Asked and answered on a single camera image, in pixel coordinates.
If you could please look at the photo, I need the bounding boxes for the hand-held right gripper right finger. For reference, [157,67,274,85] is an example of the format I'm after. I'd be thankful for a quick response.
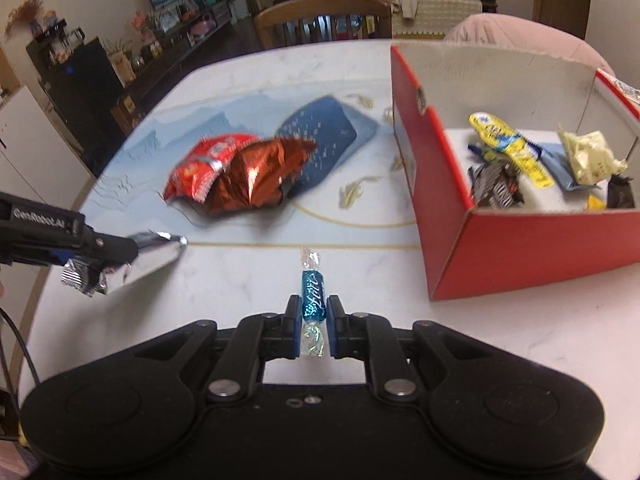
[325,296,493,403]

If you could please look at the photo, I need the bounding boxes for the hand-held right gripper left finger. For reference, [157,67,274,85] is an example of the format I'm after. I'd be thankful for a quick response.
[136,296,303,403]

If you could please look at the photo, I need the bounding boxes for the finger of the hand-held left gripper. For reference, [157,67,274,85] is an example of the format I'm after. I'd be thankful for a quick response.
[82,230,140,286]

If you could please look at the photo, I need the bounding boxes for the silver foil snack packet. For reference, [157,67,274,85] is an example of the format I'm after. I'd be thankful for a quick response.
[61,230,188,297]

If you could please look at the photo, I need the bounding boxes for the blue candy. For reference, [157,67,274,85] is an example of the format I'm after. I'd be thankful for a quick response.
[299,246,329,358]

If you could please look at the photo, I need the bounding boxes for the red cardboard box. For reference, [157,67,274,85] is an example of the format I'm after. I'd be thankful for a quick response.
[390,40,640,302]

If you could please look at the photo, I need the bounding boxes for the dark brown chocolate packet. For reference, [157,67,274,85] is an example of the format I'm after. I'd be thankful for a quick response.
[467,160,524,209]

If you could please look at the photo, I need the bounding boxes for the yellow blue white snack packet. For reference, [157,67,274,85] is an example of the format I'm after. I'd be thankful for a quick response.
[468,112,556,188]

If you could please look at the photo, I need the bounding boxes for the pale yellow snack packet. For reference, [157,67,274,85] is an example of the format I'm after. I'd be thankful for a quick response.
[557,125,628,186]

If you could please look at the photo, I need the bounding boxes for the white cabinet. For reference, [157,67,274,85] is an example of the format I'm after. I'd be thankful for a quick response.
[0,85,96,201]

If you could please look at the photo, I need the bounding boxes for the red orange snack bag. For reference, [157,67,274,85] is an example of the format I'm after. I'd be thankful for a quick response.
[163,132,261,204]

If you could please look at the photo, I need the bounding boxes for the black cabinet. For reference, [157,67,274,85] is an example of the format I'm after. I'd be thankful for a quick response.
[26,37,126,163]

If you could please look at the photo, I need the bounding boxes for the brown foil snack bag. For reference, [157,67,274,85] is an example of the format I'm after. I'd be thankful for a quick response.
[207,136,318,217]

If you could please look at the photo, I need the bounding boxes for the low wooden media console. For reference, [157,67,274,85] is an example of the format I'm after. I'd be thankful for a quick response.
[110,15,236,136]

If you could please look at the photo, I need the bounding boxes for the dried flower bouquet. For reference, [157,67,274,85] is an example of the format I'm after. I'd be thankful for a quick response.
[5,0,45,37]

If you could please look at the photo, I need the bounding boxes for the wooden chair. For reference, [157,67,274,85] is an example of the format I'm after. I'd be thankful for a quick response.
[254,0,393,52]

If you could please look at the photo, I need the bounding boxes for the black snack packet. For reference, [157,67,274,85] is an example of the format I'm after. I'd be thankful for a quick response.
[606,175,636,209]

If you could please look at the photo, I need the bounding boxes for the sofa with cream cover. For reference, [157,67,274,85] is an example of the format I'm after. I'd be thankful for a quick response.
[392,0,483,41]

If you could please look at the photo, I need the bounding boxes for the pink cushion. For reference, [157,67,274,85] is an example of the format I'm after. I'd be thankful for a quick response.
[444,14,616,78]

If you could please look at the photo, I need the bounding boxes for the black cable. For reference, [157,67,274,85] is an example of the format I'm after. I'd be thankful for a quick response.
[0,307,41,388]

